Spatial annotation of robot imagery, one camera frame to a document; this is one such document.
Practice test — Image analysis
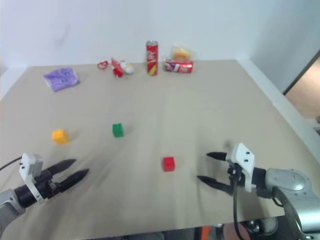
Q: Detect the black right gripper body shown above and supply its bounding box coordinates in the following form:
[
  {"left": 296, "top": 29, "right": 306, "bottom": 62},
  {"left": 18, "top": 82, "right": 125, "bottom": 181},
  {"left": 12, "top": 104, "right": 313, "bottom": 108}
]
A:
[{"left": 226, "top": 160, "right": 248, "bottom": 195}]

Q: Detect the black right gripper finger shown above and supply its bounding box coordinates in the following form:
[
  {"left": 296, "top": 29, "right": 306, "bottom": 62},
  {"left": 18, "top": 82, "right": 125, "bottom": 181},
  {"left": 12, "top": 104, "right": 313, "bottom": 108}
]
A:
[
  {"left": 196, "top": 175, "right": 235, "bottom": 196},
  {"left": 205, "top": 151, "right": 228, "bottom": 162}
]

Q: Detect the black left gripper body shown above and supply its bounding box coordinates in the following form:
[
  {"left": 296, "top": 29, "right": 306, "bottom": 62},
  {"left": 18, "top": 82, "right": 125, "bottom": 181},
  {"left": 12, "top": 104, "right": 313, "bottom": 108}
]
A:
[{"left": 34, "top": 169, "right": 63, "bottom": 201}]

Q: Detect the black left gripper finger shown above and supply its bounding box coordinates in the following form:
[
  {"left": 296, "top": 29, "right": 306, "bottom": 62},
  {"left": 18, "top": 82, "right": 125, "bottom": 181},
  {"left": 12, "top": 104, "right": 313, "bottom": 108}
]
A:
[
  {"left": 59, "top": 168, "right": 90, "bottom": 192},
  {"left": 47, "top": 158, "right": 77, "bottom": 177}
]

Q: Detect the yellow toy block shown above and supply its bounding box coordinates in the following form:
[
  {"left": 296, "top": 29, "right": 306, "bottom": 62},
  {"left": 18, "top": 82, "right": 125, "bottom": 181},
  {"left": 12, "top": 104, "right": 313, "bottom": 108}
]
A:
[{"left": 51, "top": 128, "right": 70, "bottom": 146}]

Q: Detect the red toy block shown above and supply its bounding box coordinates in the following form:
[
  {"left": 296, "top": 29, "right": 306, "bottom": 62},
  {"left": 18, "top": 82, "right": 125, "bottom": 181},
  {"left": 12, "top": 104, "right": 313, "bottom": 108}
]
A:
[{"left": 162, "top": 156, "right": 176, "bottom": 173}]

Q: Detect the orange strip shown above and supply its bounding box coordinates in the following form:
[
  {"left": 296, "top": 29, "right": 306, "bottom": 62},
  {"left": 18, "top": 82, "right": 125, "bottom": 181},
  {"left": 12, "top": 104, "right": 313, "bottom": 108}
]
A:
[{"left": 201, "top": 225, "right": 214, "bottom": 240}]

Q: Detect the dark grey rounded part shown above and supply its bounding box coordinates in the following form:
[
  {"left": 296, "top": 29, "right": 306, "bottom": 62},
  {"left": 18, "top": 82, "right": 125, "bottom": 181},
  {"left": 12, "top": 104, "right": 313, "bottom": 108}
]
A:
[{"left": 243, "top": 216, "right": 279, "bottom": 234}]

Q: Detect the green toy block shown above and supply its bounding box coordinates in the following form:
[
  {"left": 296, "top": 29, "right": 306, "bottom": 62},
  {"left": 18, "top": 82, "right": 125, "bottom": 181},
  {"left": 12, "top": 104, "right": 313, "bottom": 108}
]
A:
[{"left": 111, "top": 122, "right": 125, "bottom": 138}]

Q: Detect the beige tablecloth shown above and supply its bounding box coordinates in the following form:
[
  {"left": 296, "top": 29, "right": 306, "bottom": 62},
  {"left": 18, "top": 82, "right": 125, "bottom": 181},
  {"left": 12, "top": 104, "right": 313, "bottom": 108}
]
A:
[{"left": 0, "top": 58, "right": 286, "bottom": 231}]

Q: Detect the purple tissue pack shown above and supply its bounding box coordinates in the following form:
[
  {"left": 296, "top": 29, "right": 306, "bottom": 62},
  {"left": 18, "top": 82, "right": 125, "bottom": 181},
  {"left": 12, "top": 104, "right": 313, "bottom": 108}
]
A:
[{"left": 43, "top": 66, "right": 81, "bottom": 93}]

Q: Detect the short red soda can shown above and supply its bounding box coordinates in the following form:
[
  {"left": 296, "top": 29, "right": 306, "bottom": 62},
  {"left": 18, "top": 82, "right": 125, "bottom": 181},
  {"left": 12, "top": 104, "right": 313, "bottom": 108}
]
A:
[{"left": 164, "top": 59, "right": 195, "bottom": 74}]

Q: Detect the brown wooden panel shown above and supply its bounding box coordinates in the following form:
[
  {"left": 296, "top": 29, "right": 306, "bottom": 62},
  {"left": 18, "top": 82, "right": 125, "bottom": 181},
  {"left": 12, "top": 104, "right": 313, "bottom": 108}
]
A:
[{"left": 283, "top": 49, "right": 320, "bottom": 121}]

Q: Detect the bread in clear wrapper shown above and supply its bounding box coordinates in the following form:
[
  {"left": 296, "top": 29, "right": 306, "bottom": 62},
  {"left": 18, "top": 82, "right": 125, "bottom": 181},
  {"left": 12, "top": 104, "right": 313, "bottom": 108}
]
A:
[{"left": 167, "top": 44, "right": 196, "bottom": 62}]

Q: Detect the red and white toy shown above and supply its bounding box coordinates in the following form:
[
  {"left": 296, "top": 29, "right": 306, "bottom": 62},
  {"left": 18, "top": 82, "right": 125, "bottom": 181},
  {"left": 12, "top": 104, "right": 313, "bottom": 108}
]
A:
[{"left": 110, "top": 57, "right": 136, "bottom": 79}]

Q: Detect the tall red soda can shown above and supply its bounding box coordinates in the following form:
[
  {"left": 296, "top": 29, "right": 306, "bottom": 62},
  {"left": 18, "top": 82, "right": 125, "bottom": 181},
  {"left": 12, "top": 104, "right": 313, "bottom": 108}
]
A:
[{"left": 145, "top": 39, "right": 160, "bottom": 77}]

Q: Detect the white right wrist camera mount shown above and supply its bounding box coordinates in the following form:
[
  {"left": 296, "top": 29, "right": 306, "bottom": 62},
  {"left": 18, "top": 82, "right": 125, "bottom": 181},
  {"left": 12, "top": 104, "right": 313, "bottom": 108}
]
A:
[{"left": 225, "top": 142, "right": 256, "bottom": 193}]

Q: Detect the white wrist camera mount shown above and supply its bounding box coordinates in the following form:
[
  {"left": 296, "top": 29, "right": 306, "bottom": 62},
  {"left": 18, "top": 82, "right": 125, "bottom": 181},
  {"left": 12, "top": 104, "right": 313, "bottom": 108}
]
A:
[
  {"left": 19, "top": 152, "right": 45, "bottom": 205},
  {"left": 225, "top": 142, "right": 256, "bottom": 193}
]

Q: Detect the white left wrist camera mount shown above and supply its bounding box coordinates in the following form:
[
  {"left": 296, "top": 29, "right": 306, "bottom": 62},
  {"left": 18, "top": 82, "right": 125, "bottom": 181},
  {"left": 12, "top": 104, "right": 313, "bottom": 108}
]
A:
[{"left": 19, "top": 152, "right": 45, "bottom": 205}]

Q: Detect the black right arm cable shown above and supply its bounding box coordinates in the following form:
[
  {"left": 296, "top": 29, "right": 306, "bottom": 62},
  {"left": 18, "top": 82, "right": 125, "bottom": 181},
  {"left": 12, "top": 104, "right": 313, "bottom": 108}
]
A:
[{"left": 233, "top": 172, "right": 247, "bottom": 240}]

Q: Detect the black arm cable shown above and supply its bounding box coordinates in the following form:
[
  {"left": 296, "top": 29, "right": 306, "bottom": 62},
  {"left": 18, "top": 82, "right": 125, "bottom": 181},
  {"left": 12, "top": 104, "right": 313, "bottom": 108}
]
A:
[
  {"left": 0, "top": 156, "right": 24, "bottom": 171},
  {"left": 233, "top": 172, "right": 247, "bottom": 240}
]

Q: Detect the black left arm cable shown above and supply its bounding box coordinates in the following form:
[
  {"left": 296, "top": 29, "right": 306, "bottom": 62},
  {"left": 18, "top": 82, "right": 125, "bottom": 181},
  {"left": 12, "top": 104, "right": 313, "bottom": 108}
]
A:
[{"left": 0, "top": 156, "right": 24, "bottom": 171}]

